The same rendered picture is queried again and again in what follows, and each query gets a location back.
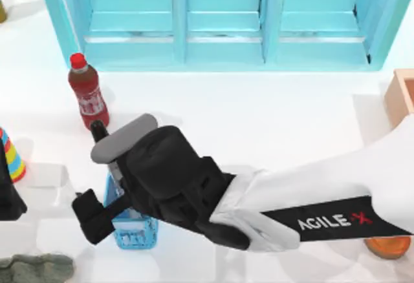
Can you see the red bottle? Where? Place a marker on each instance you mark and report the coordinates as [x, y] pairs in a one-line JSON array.
[[89, 99]]

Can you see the light blue box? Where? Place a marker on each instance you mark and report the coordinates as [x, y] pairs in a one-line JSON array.
[[136, 234]]

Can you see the grey-green lumpy object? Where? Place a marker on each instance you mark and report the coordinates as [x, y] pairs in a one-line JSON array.
[[35, 268]]

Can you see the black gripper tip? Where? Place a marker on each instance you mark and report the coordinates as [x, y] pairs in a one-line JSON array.
[[8, 195]]

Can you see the stack of coloured rings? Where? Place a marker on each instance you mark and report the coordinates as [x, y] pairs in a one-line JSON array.
[[14, 163]]

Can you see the olive green object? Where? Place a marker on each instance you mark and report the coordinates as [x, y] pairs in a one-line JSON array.
[[2, 11]]

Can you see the light blue rack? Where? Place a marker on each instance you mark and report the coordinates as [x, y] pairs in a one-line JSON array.
[[226, 21]]

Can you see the orange round object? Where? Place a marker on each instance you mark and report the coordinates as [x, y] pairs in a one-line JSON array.
[[386, 247]]

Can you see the salmon-coloured box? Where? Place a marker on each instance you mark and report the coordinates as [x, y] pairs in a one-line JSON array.
[[396, 102]]

